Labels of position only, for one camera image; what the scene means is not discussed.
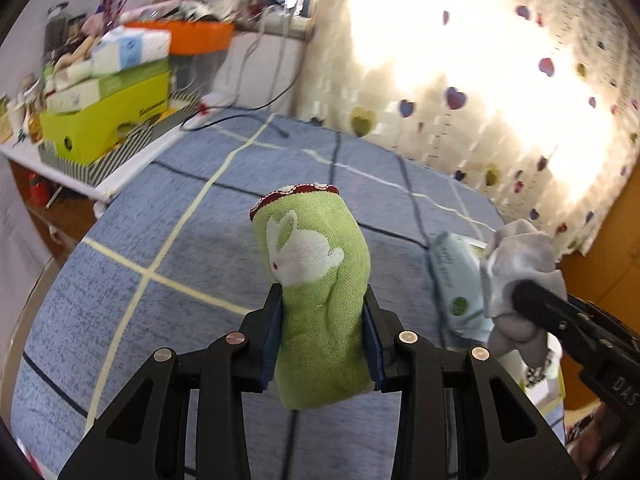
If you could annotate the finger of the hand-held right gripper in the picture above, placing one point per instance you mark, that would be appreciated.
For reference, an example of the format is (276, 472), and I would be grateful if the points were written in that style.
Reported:
(550, 315)

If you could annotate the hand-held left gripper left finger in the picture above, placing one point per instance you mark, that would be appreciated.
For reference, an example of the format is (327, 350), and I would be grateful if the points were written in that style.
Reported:
(272, 340)

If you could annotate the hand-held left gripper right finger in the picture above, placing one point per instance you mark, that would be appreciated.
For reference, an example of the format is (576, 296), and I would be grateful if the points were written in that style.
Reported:
(372, 350)

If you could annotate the grey white sock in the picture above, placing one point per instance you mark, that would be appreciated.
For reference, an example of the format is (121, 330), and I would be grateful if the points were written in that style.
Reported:
(520, 255)

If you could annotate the green rabbit print towel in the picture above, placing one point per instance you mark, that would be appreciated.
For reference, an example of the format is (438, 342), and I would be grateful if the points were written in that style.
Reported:
(310, 280)

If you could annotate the wooden wardrobe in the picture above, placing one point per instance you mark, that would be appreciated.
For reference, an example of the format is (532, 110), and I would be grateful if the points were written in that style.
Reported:
(615, 240)

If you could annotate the pale blue wet wipes packet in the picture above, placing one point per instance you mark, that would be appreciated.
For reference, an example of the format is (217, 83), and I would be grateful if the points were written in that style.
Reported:
(455, 285)

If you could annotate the blue checked bedsheet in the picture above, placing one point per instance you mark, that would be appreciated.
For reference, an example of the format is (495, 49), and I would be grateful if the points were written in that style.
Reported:
(150, 240)

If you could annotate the heart print curtain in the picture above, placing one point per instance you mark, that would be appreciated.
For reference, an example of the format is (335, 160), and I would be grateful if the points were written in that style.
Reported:
(475, 85)

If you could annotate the striped cardboard box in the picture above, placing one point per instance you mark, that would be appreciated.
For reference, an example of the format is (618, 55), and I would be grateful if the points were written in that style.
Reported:
(100, 170)

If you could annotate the yellow-green cardboard box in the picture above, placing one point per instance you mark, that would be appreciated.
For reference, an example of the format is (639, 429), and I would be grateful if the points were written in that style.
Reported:
(100, 127)

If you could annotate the glass mug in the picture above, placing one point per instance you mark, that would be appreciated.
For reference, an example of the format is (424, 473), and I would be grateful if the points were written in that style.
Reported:
(184, 77)

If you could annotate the white side table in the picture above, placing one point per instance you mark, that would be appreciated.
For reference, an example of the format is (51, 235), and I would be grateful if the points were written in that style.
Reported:
(50, 175)

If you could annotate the red bottle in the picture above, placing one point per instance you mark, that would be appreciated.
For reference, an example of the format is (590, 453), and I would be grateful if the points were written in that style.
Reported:
(37, 190)

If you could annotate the white green flat box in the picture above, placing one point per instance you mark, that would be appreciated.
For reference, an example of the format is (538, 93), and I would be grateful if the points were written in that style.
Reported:
(85, 95)

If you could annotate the orange tray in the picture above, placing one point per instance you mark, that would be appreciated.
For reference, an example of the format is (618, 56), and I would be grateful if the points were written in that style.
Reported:
(200, 37)

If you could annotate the white blue tissue pack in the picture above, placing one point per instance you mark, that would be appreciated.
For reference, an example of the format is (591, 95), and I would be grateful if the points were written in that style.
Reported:
(130, 50)

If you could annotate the dark storage jar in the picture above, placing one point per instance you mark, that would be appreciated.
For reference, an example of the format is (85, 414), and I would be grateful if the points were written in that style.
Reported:
(56, 27)

